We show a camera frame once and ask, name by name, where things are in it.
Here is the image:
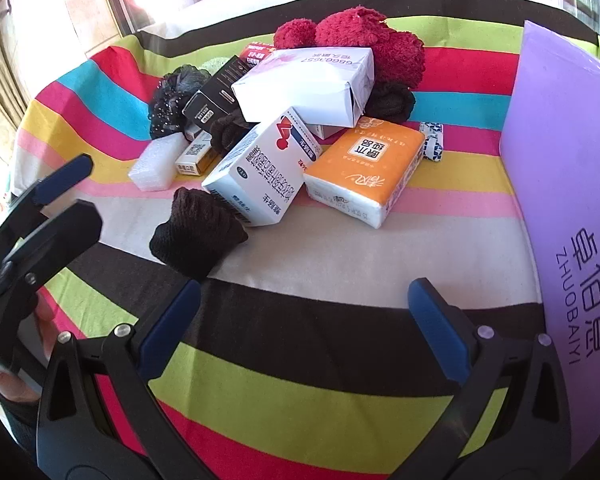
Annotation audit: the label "purple cardboard box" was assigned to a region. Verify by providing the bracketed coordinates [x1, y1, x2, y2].
[500, 20, 600, 396]

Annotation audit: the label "pale green scrunchie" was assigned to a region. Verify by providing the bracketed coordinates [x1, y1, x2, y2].
[200, 57, 231, 76]

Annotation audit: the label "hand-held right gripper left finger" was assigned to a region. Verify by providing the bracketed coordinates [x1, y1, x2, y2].
[35, 279, 216, 480]

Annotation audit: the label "dark brown sock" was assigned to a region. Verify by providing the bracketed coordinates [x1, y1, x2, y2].
[210, 112, 253, 153]
[364, 81, 417, 123]

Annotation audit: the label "white foam block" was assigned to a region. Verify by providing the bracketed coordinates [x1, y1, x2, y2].
[128, 139, 186, 193]

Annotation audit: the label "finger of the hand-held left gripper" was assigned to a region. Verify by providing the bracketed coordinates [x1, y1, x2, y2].
[0, 199, 104, 297]
[7, 154, 95, 227]

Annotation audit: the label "small white and yellow box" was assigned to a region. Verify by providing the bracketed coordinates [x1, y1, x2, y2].
[174, 132, 216, 177]

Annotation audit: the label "striped tablecloth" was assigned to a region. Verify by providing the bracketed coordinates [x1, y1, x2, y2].
[10, 0, 600, 480]

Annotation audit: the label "blue and white patterned roll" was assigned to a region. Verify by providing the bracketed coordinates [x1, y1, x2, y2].
[419, 121, 445, 162]

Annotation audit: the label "white and blue medicine box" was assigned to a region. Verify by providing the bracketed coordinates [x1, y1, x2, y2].
[201, 107, 323, 228]

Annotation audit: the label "red and white box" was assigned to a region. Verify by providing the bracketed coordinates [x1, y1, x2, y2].
[239, 41, 281, 68]

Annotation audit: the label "orange tissue pack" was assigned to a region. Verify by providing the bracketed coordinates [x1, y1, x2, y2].
[303, 124, 427, 228]

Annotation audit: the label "person's left hand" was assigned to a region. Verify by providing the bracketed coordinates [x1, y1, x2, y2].
[0, 300, 57, 406]

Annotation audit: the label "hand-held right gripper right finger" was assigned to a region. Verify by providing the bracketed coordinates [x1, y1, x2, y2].
[407, 277, 573, 480]

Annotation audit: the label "black box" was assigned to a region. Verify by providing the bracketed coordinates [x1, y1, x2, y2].
[182, 57, 253, 133]

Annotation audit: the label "black lace scrunchie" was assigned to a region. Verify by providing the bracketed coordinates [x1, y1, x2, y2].
[147, 64, 213, 140]

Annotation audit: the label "red fluffy socks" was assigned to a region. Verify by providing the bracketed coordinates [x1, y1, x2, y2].
[273, 6, 426, 86]

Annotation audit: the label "white tissue pack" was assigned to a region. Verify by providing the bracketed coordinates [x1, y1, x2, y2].
[231, 47, 376, 128]

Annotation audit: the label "black knit sock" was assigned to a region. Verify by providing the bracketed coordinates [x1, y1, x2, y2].
[149, 187, 249, 283]

